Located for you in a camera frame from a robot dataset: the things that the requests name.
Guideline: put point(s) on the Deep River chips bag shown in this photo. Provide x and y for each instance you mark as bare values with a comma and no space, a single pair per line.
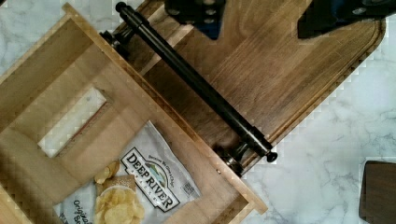
149,186

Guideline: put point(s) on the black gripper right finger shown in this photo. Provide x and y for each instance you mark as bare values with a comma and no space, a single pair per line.
324,16

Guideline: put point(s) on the black drawer handle bar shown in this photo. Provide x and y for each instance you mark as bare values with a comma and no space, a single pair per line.
250,136

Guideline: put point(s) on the light wooden drawer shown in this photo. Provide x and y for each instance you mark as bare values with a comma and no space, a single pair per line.
46,81

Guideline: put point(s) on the dark brown square coaster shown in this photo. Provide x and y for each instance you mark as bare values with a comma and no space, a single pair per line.
378,193

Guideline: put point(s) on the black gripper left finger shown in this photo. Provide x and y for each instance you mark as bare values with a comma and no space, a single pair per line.
205,15

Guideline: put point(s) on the dark wooden cutting board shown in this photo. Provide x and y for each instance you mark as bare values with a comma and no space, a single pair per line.
258,65

